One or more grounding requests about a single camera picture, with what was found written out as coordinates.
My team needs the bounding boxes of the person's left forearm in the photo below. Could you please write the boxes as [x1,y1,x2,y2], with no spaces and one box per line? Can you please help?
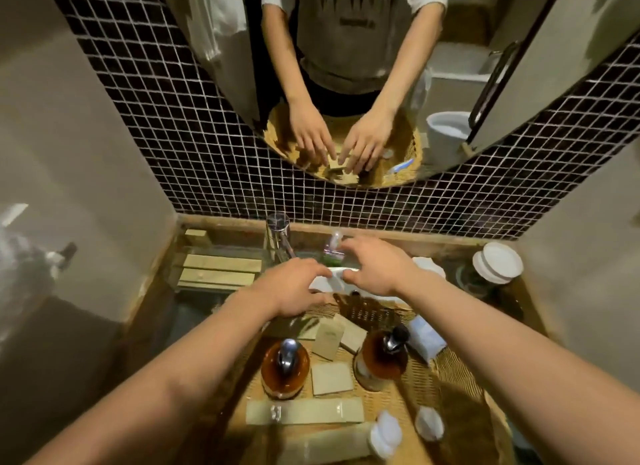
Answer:
[25,287,279,465]

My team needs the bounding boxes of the white wall socket plate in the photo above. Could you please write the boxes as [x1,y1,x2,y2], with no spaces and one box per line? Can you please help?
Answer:
[0,202,79,270]

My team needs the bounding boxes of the woven wicker basket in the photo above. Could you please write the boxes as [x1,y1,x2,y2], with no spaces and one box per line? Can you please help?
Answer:
[219,292,516,465]

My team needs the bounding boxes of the chrome sink faucet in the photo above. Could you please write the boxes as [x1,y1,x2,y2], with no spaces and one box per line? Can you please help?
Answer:
[263,212,297,266]

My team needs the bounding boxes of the white round cup lid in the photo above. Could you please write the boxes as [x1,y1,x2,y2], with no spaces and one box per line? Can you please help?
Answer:
[482,241,525,280]
[472,251,506,286]

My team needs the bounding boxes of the white blue sachet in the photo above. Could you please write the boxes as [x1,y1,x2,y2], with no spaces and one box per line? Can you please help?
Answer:
[405,315,447,364]

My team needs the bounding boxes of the person's left hand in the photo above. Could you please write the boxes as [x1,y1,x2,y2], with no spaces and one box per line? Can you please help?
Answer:
[248,257,335,320]

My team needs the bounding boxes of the small white round jars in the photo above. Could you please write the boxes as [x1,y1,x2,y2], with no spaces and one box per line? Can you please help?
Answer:
[369,410,403,460]

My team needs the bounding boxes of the person's right hand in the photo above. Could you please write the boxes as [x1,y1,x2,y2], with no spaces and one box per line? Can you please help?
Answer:
[339,235,426,298]

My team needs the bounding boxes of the person's right forearm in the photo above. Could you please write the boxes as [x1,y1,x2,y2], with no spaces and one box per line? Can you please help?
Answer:
[395,269,640,465]

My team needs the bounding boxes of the wall mirror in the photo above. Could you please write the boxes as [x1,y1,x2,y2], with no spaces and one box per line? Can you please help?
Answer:
[149,0,640,188]

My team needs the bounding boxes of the clear hand soap pump bottle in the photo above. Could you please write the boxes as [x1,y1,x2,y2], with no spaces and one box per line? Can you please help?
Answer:
[322,229,347,268]

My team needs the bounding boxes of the white sink basin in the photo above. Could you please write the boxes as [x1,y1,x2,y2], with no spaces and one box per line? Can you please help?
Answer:
[309,267,415,306]

